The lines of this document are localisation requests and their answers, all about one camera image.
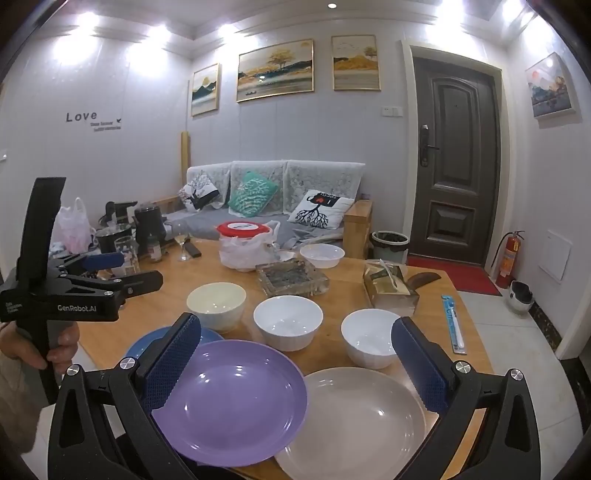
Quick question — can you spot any white helmet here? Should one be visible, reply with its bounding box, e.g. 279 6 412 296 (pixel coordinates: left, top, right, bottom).
505 280 536 315

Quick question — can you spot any wide golden tree painting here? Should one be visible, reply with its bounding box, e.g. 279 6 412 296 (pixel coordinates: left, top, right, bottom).
236 39 315 103

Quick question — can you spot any metal door handle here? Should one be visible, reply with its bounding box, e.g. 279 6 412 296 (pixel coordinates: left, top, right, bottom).
418 124 440 168

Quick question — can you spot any pink plastic bag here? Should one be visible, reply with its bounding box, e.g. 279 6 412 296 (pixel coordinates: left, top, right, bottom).
53 198 95 254

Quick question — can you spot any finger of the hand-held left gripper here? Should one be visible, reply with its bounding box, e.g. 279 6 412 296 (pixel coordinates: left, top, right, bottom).
50 251 125 278
62 270 164 303

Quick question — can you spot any wooden comb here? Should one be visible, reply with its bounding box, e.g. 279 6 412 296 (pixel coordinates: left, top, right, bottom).
402 271 445 294

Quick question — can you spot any grey trash bin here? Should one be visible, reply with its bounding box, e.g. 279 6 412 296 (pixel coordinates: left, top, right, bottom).
372 231 410 265

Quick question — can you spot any golden hill painting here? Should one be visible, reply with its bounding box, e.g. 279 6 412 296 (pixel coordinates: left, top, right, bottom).
331 34 382 92

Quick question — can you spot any white plastic bag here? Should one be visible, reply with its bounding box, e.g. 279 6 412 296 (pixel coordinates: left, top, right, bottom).
218 222 282 271

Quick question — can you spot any small mountain painting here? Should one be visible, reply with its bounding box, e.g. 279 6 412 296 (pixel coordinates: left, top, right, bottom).
191 63 221 116

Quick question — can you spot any black and white deer pillow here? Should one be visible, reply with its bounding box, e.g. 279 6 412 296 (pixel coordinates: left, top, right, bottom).
178 182 220 212

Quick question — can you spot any dark brown door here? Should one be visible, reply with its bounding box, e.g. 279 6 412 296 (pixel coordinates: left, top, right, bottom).
401 39 504 271

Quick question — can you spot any golden tissue box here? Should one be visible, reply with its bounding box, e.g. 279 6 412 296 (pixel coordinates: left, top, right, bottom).
362 260 421 317

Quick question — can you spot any person's left hand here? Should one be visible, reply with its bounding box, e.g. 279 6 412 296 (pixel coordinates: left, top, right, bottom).
0 321 80 370

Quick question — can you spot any beige plate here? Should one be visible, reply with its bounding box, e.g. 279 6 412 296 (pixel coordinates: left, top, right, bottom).
274 367 428 480

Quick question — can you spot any red lid container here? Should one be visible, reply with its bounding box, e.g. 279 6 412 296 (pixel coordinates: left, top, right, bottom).
217 220 270 239

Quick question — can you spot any unframed colourful landscape painting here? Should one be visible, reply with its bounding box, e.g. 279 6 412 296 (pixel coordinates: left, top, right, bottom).
525 52 581 120

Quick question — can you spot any white wall panel box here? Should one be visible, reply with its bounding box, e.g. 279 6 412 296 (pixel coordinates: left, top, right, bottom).
545 229 572 283

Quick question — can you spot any glass ashtray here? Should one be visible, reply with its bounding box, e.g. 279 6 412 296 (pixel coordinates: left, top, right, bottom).
255 259 331 298

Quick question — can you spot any white ceramic bowl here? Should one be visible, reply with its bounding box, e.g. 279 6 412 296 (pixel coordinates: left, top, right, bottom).
253 295 324 352
341 308 402 370

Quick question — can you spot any black pot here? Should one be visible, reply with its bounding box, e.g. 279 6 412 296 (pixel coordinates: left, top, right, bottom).
95 224 132 254

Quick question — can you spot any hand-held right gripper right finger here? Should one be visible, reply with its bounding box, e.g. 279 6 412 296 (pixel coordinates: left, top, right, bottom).
391 316 542 480

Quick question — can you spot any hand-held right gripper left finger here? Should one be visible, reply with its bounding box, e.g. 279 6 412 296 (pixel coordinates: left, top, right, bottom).
47 312 204 480

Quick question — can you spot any thin white plastic bowl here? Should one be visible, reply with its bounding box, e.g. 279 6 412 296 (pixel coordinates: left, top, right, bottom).
299 244 346 271

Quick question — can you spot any red fire extinguisher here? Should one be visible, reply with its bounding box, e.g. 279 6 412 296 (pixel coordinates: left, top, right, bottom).
489 230 526 289

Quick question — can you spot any purple plate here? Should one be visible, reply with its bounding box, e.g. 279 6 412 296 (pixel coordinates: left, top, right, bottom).
150 340 308 468

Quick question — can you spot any blue toothbrush package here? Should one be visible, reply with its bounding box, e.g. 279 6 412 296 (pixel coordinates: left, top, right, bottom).
441 294 467 354

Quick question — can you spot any red doormat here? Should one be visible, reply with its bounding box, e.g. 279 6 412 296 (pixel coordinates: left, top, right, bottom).
406 256 503 297

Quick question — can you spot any grey sofa with lace covers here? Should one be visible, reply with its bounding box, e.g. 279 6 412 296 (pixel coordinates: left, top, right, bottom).
159 160 374 259

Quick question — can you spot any black wall lettering sticker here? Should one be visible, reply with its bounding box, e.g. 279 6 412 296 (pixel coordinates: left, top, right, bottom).
65 110 124 133

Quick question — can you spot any cream bowl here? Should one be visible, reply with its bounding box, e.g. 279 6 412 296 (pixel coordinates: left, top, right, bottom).
186 282 247 334

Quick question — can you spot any clear glass cup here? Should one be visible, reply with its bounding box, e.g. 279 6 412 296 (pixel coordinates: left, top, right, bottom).
114 235 140 278

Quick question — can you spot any rolled beige mat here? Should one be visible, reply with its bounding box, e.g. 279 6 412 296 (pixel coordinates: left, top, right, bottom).
179 131 191 195

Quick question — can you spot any teal patterned pillow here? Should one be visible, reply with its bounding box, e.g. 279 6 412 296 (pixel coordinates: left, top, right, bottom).
228 172 279 217

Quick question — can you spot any white tree print pillow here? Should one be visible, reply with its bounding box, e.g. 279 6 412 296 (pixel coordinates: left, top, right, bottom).
287 189 355 230

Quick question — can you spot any blue plate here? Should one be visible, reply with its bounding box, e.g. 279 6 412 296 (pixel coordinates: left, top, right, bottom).
124 326 225 365

